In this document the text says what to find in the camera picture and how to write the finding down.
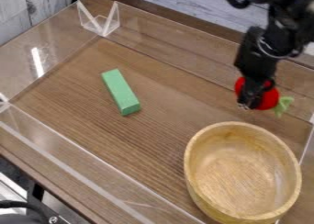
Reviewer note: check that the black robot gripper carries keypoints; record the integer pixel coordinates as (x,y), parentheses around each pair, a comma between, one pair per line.
(263,48)

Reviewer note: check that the red plush strawberry toy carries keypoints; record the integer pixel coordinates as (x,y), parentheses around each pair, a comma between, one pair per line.
(268,99)

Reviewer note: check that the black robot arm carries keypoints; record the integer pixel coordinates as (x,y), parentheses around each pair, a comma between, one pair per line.
(290,14)

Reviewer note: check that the round wooden bowl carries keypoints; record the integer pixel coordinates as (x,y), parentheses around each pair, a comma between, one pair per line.
(242,173)

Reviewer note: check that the green rectangular block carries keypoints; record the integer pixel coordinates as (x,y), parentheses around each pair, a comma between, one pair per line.
(121,93)

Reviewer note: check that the clear acrylic corner bracket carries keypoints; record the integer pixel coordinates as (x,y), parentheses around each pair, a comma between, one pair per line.
(99,24)

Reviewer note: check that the clear acrylic tray wall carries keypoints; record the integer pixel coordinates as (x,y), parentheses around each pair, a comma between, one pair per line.
(105,195)

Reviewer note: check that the black metal table frame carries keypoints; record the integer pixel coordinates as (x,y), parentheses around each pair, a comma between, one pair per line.
(34,194)

